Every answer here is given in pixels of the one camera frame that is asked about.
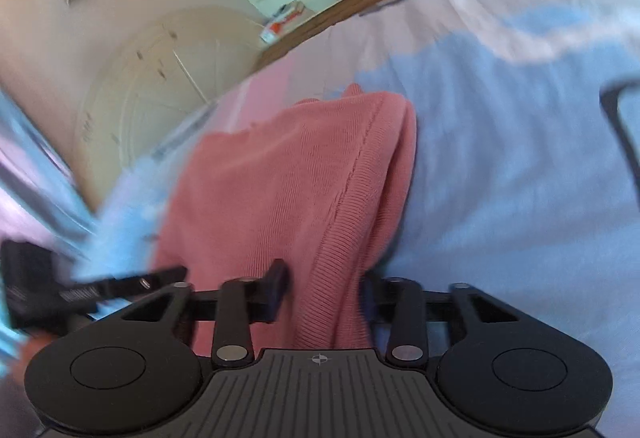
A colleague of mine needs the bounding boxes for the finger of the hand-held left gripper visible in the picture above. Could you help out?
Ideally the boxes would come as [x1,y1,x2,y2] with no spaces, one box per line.
[97,265,189,302]

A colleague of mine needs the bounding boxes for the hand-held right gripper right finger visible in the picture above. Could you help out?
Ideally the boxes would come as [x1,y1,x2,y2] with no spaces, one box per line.
[362,275,526,364]

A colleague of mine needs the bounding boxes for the pink knit sweater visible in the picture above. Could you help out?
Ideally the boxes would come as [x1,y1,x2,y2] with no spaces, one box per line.
[150,84,418,354]

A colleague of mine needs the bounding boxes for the wooden bed frame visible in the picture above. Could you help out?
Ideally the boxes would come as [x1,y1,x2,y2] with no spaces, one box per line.
[255,0,546,74]

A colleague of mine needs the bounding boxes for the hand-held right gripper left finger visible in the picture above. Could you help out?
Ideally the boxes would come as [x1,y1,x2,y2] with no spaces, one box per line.
[120,259,290,369]

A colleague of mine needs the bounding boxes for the printed bed sheet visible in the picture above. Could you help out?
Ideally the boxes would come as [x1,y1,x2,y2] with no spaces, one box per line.
[0,0,640,419]

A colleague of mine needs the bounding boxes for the small red box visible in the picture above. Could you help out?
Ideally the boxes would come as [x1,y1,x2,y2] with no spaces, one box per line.
[261,2,307,45]

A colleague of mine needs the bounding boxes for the light sheer curtain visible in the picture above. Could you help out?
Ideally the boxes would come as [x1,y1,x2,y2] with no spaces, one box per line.
[0,88,101,244]

